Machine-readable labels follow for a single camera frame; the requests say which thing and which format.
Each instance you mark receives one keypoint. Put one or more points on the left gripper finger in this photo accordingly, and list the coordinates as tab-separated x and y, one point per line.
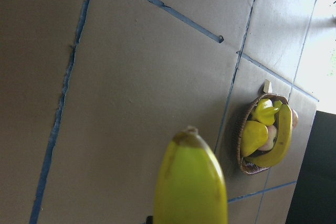
149	220

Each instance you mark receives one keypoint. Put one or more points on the yellow banana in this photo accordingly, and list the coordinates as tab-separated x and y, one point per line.
282	144
190	186

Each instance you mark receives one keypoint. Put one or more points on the brown wicker basket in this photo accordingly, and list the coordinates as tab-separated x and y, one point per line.
246	166

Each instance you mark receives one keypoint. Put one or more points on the paper basket tag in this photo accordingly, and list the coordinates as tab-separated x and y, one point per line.
267	86

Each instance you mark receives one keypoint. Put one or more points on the yellow pear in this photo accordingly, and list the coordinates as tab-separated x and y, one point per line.
254	136

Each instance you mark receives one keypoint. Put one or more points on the yellow curved fruit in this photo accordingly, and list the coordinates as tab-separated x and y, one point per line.
265	111

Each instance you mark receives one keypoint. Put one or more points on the black monitor screen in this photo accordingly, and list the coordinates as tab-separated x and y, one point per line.
314	198

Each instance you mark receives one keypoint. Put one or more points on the red pink apple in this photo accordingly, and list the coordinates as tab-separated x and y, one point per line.
295	118

